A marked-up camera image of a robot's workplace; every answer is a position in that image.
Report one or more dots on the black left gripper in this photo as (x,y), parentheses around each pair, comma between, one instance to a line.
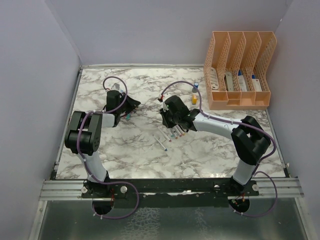
(132,104)

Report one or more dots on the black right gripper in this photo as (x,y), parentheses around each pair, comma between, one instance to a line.
(164,115)

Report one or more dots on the teal capped marker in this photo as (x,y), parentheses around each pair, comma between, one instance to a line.
(171,132)

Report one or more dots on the blue capped marker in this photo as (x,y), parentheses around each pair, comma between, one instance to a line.
(160,143)

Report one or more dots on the purple capped marker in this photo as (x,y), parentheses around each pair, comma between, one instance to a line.
(164,134)

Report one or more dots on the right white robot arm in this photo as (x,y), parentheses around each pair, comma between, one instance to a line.
(250,140)

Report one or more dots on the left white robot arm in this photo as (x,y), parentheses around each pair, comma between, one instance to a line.
(83,134)

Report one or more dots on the yellow self-inking stamp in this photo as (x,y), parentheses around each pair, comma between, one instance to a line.
(194,99)

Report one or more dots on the white printed card package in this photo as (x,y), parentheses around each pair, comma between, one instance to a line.
(214,81)

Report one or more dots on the peach plastic desk organizer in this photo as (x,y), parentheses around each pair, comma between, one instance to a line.
(235,69)

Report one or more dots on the white blue box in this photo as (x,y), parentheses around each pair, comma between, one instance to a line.
(242,82)

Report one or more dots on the white red box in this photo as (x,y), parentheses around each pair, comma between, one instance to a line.
(256,83)

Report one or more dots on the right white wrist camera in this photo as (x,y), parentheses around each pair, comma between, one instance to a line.
(161,100)

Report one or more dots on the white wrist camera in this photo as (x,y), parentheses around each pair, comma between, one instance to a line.
(161,100)
(116,87)

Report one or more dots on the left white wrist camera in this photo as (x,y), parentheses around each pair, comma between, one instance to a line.
(116,87)

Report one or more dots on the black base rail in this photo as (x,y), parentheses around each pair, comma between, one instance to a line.
(167,192)

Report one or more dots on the aluminium frame rail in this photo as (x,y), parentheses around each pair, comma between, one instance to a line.
(258,187)

